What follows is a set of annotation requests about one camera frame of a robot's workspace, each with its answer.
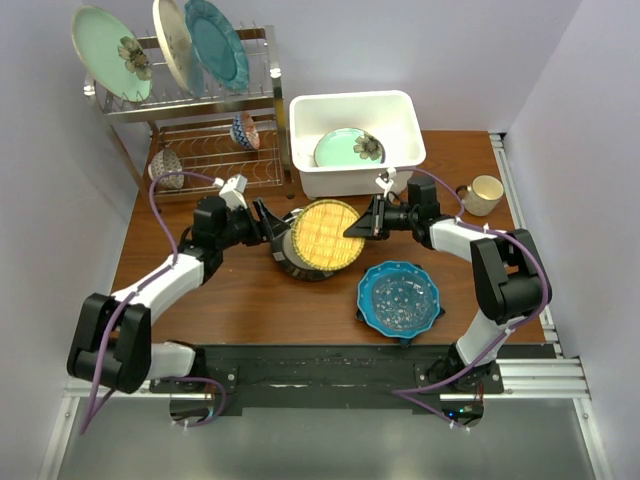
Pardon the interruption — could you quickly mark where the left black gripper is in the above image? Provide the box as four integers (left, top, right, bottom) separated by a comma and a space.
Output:
216, 198, 289, 250

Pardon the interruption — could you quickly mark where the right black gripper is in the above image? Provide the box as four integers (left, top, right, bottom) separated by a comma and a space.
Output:
344, 195, 418, 241

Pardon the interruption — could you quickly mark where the yellow woven pattern plate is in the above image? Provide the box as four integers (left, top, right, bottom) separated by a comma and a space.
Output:
291, 199, 365, 272

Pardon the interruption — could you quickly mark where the mint floral plate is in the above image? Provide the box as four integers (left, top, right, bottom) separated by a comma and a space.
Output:
313, 128, 386, 167
72, 6, 152, 103

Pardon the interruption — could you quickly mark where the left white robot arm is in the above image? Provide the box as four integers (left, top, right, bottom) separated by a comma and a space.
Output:
66, 196, 290, 393

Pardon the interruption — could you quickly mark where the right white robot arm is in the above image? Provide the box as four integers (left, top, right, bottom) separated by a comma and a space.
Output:
344, 175, 552, 396

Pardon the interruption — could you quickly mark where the white plastic bin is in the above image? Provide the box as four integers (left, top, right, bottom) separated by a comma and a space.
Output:
289, 90, 426, 199

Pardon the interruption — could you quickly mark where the black striped plate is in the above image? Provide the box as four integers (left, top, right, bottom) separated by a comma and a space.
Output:
272, 208, 339, 282

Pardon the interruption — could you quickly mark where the grey plate in stack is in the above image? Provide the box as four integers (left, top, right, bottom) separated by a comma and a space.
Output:
282, 230, 308, 269

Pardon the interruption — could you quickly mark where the blue scalloped plate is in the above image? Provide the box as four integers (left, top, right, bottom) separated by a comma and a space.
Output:
356, 261, 446, 347

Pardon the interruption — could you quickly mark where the metal dish rack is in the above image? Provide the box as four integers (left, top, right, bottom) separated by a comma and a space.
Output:
83, 25, 295, 203

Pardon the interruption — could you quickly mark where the blue patterned bowl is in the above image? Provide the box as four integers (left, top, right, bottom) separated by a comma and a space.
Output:
230, 112, 260, 150

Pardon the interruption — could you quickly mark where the cream mug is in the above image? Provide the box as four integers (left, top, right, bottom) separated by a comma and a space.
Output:
455, 175, 504, 217

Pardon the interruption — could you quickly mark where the grey patterned bowl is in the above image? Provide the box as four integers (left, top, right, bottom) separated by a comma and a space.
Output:
147, 148, 184, 190

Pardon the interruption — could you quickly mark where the teal plate on rack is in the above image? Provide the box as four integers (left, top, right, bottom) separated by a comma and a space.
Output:
184, 0, 249, 92

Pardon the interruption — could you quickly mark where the cream plate on rack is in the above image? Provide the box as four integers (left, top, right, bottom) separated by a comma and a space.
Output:
152, 0, 193, 93

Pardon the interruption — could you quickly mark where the mint floral plate on rack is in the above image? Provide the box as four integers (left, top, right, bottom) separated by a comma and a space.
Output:
72, 6, 152, 103

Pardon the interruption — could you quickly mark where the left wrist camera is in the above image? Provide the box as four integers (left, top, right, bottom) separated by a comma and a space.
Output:
213, 174, 247, 211

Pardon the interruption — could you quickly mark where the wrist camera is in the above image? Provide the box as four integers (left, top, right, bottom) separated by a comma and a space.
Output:
375, 167, 397, 199
213, 174, 247, 211

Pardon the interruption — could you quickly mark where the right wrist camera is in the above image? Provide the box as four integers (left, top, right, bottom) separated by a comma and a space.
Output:
375, 167, 397, 199

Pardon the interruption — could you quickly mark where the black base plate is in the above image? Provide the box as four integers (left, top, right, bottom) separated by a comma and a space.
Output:
148, 343, 506, 416

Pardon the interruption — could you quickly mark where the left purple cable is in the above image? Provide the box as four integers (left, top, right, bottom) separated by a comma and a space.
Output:
79, 171, 229, 435

